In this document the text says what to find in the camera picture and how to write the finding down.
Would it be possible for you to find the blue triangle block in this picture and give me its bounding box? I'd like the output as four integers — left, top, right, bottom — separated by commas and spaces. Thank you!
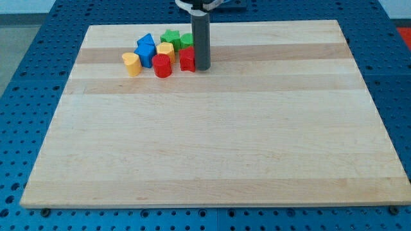
137, 33, 155, 46

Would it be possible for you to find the green star block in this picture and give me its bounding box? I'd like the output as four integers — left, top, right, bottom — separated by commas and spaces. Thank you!
160, 30, 181, 51

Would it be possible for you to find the green cylinder block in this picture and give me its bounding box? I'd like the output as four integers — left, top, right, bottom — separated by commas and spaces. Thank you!
180, 33, 193, 49

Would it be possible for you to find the light wooden board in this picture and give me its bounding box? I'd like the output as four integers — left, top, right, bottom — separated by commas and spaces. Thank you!
21, 20, 410, 209

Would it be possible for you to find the blue cube block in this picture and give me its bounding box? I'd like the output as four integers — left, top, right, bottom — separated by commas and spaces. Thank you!
134, 44, 157, 68

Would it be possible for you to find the red cylinder block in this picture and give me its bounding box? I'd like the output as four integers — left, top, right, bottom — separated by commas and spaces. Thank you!
152, 54, 172, 78

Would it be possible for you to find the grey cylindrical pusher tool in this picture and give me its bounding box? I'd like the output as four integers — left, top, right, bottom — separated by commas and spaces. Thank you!
190, 10, 211, 71

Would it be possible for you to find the yellow heart block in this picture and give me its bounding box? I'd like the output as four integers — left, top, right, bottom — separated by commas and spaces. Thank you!
121, 53, 143, 77

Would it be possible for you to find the yellow hexagon block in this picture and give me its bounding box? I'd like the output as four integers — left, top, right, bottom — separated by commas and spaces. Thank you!
156, 42, 176, 64

